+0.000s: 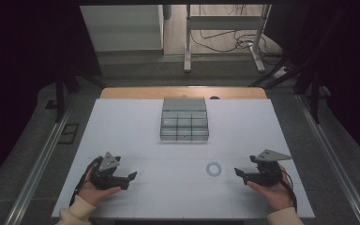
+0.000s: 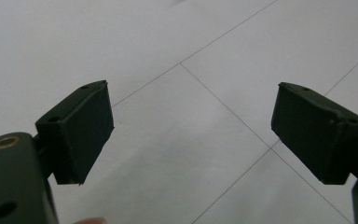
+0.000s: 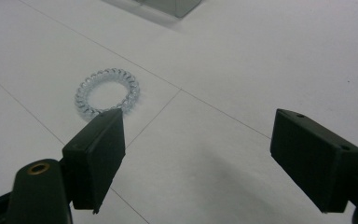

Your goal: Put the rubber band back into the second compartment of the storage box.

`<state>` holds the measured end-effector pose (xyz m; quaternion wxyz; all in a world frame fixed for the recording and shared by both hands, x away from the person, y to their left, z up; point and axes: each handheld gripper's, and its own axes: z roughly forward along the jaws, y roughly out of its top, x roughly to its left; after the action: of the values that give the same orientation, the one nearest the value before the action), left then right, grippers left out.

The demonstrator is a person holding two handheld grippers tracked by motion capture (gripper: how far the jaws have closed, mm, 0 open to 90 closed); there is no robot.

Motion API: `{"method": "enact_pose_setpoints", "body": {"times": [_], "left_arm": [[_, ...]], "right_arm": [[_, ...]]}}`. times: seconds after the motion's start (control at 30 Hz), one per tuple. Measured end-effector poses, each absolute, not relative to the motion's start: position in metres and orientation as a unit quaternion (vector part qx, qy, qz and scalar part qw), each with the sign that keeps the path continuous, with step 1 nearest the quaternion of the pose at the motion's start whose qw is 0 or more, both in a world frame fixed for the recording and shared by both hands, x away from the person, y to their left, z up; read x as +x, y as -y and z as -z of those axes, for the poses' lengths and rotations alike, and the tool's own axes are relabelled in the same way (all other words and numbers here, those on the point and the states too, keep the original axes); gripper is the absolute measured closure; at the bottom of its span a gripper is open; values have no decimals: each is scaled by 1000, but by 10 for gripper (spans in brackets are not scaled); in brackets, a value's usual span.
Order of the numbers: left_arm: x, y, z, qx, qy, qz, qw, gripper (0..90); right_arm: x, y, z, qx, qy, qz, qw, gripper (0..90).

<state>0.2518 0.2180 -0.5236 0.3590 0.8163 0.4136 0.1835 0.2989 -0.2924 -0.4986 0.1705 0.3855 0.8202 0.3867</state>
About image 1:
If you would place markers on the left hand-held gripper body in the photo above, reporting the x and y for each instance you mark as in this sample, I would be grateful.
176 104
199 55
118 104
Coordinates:
107 164

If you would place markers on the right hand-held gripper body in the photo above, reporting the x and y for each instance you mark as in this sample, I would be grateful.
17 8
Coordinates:
268 165

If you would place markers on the person's right hand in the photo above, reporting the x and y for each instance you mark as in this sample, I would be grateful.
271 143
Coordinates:
273 195

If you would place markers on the person's left hand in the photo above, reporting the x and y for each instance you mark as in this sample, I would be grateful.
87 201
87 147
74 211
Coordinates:
93 193

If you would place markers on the white table mat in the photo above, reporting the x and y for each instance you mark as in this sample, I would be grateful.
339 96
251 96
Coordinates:
168 193

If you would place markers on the clear tiered organizer box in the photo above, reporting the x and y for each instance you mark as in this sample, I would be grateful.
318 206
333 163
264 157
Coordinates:
184 120

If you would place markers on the black tripod stand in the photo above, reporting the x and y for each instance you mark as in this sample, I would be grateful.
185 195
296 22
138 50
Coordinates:
60 93
315 93

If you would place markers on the white power strip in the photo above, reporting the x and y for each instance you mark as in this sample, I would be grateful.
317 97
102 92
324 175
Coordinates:
280 72

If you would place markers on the dark curtain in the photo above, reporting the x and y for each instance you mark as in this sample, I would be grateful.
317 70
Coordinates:
350 62
28 62

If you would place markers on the white cabinet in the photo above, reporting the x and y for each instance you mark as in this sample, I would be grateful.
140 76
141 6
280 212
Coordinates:
122 28

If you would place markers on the dark floor frame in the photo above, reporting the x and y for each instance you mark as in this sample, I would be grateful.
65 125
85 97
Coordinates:
69 133

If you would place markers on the metal floor rail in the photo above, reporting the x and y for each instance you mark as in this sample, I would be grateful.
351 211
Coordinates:
40 162
331 156

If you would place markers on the white desk frame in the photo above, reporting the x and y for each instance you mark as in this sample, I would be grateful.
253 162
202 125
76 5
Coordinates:
222 22

